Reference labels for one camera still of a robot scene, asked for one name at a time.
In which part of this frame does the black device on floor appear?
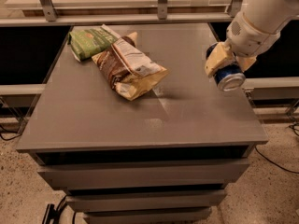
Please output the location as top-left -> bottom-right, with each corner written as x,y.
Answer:
41,196 -> 67,224

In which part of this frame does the black floor cable right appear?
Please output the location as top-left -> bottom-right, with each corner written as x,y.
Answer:
254,145 -> 299,175

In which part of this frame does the black floor cable left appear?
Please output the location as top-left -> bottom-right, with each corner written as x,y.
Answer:
0,96 -> 22,142

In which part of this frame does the grey drawer cabinet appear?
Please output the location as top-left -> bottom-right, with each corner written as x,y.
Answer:
17,23 -> 267,224

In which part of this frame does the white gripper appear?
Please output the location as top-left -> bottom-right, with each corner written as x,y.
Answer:
204,12 -> 280,77

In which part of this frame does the green chip bag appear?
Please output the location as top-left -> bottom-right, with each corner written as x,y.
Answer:
67,24 -> 121,62

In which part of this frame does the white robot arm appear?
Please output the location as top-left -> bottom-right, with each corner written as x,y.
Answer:
204,0 -> 299,77

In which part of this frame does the black floor cable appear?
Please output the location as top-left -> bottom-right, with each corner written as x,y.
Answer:
0,96 -> 22,142
254,145 -> 299,175

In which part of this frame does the blue pepsi can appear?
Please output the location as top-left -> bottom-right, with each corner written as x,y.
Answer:
205,42 -> 247,92

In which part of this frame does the metal railing frame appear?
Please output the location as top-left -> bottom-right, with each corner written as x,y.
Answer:
0,0 -> 244,27

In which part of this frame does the brown and yellow chip bag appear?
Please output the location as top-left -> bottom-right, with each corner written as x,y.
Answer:
92,32 -> 168,101

